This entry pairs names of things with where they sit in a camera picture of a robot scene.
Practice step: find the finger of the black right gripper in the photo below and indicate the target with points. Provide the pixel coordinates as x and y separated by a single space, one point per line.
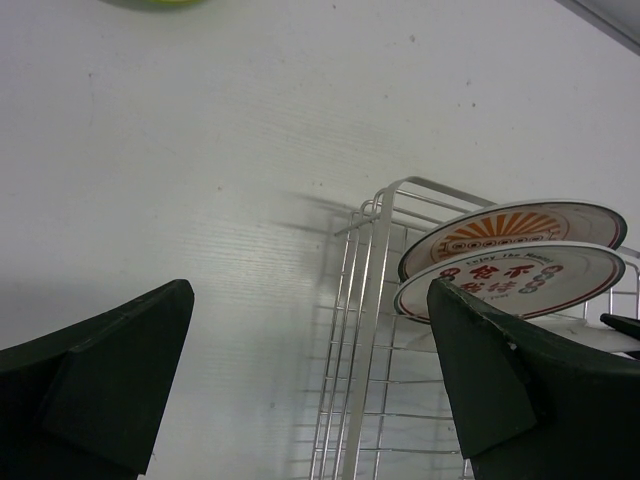
627 326

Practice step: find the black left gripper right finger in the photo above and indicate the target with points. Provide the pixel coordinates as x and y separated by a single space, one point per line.
528 403

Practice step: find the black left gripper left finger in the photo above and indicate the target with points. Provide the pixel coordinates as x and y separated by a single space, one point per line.
87 401

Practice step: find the white plate red characters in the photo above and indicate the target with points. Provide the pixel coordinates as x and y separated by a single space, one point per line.
528 280

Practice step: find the white plate orange sunburst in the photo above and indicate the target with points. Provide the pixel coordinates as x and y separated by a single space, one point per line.
514 223

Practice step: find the lime green plate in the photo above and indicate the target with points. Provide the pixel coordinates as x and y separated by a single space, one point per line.
151 4

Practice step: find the steel wire dish rack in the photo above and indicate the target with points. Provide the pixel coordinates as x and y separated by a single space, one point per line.
384 412

